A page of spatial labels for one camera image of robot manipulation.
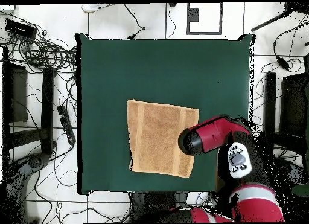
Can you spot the orange terry towel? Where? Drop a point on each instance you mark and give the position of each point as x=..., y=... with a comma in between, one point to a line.
x=157, y=137

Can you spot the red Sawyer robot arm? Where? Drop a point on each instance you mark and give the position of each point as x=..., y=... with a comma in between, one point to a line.
x=212, y=134

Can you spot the dark green table cloth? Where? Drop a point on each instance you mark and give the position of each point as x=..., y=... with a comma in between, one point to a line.
x=169, y=71

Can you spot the black power strip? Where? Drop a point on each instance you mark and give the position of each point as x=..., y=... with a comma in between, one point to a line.
x=66, y=125

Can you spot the grey framed square board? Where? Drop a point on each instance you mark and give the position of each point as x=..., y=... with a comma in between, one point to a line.
x=193, y=14

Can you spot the grey stand base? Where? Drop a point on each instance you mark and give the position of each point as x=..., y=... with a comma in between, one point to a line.
x=33, y=162

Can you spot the black power adapter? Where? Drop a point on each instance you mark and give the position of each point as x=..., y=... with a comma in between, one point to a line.
x=282, y=62

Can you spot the black tripod rod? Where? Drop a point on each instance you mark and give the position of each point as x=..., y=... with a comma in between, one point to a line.
x=270, y=21

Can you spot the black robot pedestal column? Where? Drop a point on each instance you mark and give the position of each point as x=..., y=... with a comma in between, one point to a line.
x=149, y=204

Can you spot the black metal frame stand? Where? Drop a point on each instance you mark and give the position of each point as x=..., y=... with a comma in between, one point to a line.
x=47, y=100
x=270, y=100

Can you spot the black network switch box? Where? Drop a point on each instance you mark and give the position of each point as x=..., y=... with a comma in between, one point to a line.
x=20, y=28

